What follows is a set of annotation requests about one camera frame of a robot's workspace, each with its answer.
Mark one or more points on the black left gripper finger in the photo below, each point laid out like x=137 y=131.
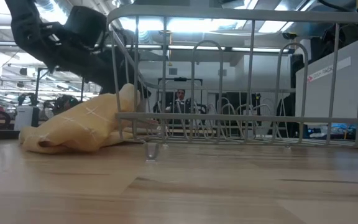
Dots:
x=123 y=68

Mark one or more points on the yellow checked dish cloth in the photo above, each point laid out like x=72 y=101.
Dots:
x=82 y=124

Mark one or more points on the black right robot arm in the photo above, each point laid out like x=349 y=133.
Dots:
x=350 y=35

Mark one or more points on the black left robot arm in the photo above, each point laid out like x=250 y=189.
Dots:
x=20 y=21

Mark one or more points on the person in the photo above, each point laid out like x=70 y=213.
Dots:
x=180 y=95

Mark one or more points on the white cabinet box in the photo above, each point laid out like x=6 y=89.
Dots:
x=25 y=116

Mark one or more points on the white plastic utensil holder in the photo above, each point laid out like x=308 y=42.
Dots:
x=343 y=90

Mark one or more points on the black metal gantry frame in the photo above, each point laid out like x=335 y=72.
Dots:
x=37 y=84

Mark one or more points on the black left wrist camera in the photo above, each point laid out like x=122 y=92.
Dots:
x=85 y=25

